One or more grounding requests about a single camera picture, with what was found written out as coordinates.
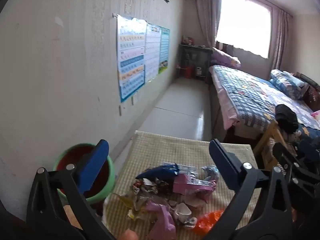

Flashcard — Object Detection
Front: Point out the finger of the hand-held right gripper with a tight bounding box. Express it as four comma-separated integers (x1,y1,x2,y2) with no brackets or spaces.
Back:
272,141,320,180
286,176,320,209

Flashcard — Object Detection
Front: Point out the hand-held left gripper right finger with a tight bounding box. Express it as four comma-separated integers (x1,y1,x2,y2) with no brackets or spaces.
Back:
201,139,294,240

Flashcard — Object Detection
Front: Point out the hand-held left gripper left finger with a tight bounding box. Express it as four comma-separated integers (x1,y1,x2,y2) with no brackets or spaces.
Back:
26,139,118,240

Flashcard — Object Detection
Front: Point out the green trash bin red inside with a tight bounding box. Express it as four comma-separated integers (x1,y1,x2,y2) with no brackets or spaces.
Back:
52,143,116,205

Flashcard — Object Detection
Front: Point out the yellow snack wrapper with eyes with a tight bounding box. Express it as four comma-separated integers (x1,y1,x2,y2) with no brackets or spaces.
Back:
117,194,143,220

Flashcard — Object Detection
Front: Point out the orange snack wrapper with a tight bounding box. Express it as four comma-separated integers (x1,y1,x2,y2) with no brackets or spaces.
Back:
194,210,225,235

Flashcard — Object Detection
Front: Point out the pile of wrappers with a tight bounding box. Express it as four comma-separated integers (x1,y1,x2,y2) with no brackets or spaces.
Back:
132,177,175,198

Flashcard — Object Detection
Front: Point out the white tissue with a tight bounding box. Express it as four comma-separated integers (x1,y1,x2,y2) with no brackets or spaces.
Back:
145,200,177,240

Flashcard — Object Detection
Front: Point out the silver foil wrapper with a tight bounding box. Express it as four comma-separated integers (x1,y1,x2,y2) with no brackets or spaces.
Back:
201,165,220,180

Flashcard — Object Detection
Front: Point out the wooden chair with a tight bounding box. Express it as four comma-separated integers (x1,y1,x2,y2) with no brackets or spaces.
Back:
252,120,293,171

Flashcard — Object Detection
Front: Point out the pink drink carton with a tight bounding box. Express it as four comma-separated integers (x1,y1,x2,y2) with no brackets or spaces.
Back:
174,174,217,204

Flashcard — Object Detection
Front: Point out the black clothing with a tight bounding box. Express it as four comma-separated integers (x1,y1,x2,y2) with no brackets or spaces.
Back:
275,104,299,134

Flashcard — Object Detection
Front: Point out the yellow checkered table cloth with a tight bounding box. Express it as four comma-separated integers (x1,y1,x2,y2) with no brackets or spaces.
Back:
104,130,262,240

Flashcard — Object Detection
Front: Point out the pink bed sheet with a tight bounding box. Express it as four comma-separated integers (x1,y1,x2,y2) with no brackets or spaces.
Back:
212,71,241,131

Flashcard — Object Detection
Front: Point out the white crumpled paper cup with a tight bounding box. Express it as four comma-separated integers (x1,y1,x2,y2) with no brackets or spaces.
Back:
175,202,192,222

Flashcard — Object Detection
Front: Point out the blue snack wrapper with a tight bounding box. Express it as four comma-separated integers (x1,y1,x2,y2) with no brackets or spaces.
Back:
136,164,180,180

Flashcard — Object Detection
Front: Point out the dark headboard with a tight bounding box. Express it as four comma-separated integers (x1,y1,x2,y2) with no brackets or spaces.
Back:
296,72,320,111

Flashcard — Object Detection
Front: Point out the blue patchwork quilt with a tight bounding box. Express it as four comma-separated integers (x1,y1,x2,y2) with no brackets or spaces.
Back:
212,65,320,133

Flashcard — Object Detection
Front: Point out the blue patterned pillow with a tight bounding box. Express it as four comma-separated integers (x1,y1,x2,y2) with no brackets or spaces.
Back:
269,69,305,100

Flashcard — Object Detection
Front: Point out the folded pink quilt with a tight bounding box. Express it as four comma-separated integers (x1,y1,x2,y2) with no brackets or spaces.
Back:
212,47,242,68

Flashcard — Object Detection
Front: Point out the dark shelf table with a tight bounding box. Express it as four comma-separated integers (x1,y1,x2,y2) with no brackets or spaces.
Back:
179,44,213,79

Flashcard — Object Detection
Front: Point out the mauve curtain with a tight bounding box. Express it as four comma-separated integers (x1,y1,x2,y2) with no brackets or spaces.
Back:
271,7,292,71
194,0,223,48

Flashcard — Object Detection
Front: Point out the window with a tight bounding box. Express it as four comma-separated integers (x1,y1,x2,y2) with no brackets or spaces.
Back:
216,0,272,58

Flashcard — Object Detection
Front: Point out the large blue wall poster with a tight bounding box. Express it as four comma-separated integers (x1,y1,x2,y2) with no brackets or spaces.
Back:
117,15,147,103

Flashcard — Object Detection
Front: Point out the white wall poster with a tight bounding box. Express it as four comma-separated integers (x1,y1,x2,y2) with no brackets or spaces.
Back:
145,22,161,82

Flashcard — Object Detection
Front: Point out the teal wall poster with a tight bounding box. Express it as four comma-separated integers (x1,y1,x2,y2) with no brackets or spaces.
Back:
158,26,171,75

